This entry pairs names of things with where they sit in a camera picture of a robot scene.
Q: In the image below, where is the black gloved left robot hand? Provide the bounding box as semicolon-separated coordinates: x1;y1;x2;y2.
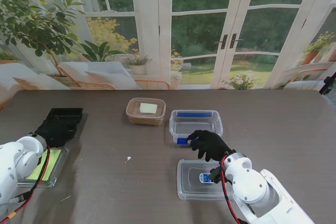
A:
34;119;79;148

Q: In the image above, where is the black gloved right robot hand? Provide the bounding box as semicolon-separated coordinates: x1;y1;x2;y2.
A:
185;130;233;162

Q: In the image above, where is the black plastic tray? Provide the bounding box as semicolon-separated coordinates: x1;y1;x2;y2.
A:
48;108;84;141

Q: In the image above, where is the clear lid with green label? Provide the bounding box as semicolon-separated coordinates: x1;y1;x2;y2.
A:
17;147;69;188

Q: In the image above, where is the clear box with blue clips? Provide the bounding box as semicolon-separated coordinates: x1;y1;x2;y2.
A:
169;109;224;147

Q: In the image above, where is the brown kraft paper container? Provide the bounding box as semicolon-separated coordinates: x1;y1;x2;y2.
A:
125;98;166;126

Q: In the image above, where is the clear lid with white label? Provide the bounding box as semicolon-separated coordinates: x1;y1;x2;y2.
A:
125;98;166;119

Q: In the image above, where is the clear lid with blue label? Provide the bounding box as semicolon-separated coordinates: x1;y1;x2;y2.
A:
176;158;236;201

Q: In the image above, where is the printed garden backdrop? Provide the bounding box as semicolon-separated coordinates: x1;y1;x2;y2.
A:
0;0;336;91

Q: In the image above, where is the black tripod stand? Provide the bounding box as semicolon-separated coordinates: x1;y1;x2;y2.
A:
319;76;336;95

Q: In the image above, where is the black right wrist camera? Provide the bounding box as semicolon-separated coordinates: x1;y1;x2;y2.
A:
209;166;224;184

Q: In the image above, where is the red cable on right arm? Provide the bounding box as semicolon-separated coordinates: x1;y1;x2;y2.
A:
220;157;244;224

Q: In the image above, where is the grey cable with black plug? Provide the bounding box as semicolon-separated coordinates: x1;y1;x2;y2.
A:
0;191;32;207

